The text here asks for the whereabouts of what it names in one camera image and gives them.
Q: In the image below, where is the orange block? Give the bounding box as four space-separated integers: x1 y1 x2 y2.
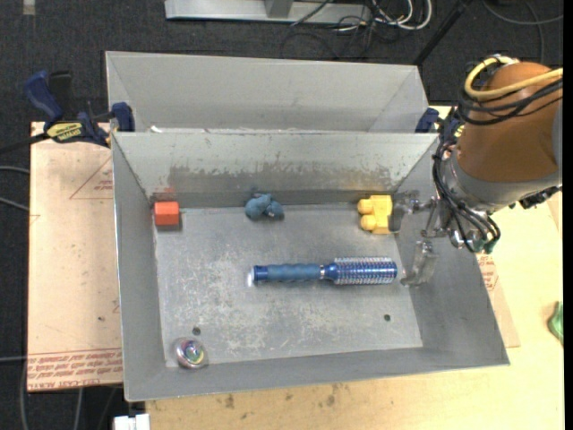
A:
153 200 183 231

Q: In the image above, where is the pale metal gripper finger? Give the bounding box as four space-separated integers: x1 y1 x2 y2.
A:
393 189 433 218
399 238 440 288

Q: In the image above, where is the shiny metal spinning top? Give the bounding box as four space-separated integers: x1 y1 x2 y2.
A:
173 336 210 370

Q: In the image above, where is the yellow toy brick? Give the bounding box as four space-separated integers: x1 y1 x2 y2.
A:
356 193 395 237

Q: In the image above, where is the brown cardboard board red print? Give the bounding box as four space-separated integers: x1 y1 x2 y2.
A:
26 121 522 394

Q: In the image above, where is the blue hairbrush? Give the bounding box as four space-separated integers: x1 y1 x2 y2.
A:
247 255 399 287

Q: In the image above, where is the grey metal bin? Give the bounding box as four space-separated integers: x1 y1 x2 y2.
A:
105 50 511 403

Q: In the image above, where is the blue toy animal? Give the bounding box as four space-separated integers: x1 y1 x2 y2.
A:
244 190 286 222

